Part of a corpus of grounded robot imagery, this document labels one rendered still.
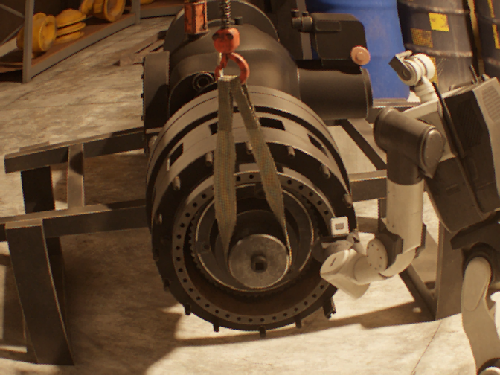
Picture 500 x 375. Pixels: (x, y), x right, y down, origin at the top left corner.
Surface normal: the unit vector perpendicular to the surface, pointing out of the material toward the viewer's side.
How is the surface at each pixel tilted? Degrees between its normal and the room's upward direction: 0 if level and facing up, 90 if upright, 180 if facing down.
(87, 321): 0
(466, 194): 100
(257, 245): 90
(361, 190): 90
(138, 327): 0
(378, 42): 90
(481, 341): 90
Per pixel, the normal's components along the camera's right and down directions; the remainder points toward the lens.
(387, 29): 0.59, 0.23
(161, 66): -0.02, -0.60
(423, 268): -0.07, -0.94
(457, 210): -0.51, 0.47
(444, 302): 0.16, 0.32
